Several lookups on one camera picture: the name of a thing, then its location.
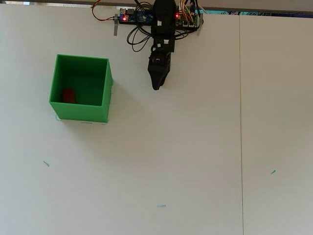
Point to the green circuit board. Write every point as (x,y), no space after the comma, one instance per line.
(188,19)

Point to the teal patterned strip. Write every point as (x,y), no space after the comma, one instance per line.
(220,12)

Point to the green square bin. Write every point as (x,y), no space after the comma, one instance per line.
(80,73)

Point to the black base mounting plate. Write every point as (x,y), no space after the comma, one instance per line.
(137,22)

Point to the red block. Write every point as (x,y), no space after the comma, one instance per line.
(68,95)

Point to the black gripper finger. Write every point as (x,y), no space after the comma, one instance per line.
(154,77)
(163,76)

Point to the blue circuit board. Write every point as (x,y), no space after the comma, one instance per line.
(137,14)

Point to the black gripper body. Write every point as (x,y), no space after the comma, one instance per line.
(159,61)

